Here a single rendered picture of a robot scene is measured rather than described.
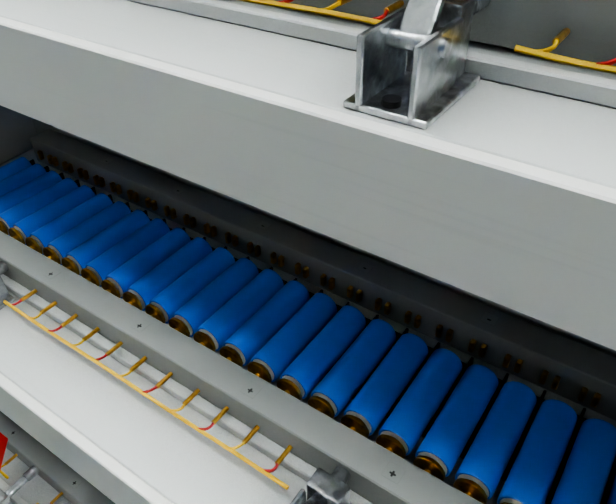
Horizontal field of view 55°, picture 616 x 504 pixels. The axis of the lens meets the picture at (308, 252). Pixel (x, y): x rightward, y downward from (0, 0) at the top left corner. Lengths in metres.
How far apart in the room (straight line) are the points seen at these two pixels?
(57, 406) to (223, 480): 0.11
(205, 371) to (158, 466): 0.05
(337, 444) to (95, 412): 0.14
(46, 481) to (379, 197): 0.44
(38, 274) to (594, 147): 0.33
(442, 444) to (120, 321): 0.19
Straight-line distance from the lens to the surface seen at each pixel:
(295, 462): 0.30
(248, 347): 0.34
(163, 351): 0.34
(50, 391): 0.37
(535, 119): 0.19
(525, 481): 0.30
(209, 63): 0.22
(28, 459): 0.56
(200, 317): 0.36
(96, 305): 0.37
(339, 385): 0.31
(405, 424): 0.30
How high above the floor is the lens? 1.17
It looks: 23 degrees down
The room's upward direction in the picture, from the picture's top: 10 degrees clockwise
